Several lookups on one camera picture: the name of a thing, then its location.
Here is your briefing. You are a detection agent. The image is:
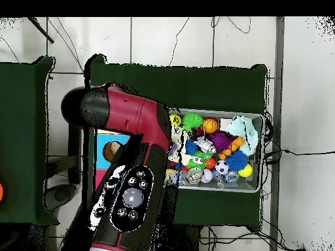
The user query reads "dark metal rod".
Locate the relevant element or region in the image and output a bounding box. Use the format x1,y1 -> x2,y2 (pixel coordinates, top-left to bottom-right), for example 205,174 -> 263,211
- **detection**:
27,16 -> 55,44

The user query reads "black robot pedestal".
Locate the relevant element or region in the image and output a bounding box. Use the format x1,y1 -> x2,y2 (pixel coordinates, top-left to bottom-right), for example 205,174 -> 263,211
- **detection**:
156,223 -> 200,251

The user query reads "green spiky rubber ball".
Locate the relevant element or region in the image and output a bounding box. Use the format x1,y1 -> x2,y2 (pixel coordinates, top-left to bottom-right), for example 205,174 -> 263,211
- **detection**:
181,112 -> 204,132

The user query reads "blue spiky rubber ball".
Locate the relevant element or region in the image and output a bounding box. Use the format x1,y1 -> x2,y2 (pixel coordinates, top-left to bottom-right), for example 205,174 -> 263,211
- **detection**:
224,149 -> 249,173

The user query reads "mint green cloth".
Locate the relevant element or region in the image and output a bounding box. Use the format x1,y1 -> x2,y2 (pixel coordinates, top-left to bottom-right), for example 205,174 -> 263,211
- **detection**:
225,115 -> 259,156

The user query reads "smooth yellow ball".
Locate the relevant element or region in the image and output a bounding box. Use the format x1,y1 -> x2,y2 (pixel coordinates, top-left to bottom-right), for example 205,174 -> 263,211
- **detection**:
169,114 -> 183,127

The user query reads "silver mesh bin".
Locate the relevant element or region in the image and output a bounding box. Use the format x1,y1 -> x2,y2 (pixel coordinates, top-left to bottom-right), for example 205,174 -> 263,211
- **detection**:
167,107 -> 265,193

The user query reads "small soccer ball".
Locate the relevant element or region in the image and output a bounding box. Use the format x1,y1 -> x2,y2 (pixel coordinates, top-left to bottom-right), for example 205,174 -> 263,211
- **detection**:
215,159 -> 230,175

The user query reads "purple spiky ball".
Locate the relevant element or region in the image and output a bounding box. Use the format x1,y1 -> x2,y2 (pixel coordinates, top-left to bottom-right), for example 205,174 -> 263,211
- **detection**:
206,131 -> 232,152

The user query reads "dark green tablecloth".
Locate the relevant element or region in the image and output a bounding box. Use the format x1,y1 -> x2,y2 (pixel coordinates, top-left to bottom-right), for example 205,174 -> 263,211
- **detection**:
0,56 -> 60,226
82,53 -> 269,231

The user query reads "wooden box with three holes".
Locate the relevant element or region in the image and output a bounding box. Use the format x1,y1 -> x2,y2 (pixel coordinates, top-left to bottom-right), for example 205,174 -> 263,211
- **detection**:
92,128 -> 132,192

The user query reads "black power cable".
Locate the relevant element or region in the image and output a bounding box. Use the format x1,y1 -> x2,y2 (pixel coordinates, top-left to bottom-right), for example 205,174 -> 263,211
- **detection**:
264,148 -> 335,164

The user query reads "orange toy basketball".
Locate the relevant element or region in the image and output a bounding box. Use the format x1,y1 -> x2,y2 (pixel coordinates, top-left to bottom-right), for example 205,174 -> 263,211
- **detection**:
202,118 -> 219,134

